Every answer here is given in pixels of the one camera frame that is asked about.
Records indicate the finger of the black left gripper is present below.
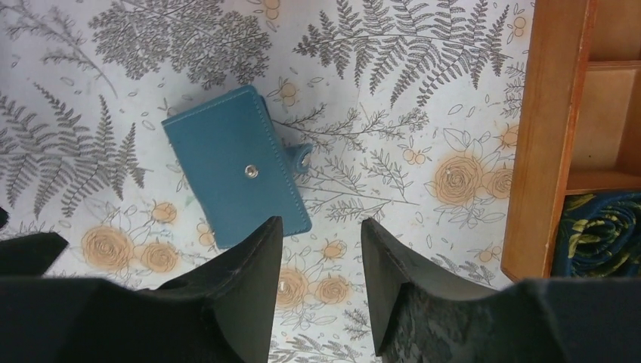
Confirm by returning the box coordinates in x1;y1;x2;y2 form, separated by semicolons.
1;232;69;277

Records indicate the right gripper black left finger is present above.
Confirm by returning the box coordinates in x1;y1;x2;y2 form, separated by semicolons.
1;217;283;362

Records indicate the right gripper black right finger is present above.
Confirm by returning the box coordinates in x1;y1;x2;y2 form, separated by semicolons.
361;219;640;362

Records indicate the blue card holder wallet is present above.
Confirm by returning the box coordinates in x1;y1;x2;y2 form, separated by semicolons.
162;85;313;249

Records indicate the wooden compartment tray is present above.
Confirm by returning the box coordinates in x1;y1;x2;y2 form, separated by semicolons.
501;1;640;281

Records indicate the floral patterned table mat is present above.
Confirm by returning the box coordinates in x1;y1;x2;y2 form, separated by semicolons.
1;1;534;362

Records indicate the green black coiled cable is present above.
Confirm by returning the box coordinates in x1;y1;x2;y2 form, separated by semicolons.
550;191;641;279

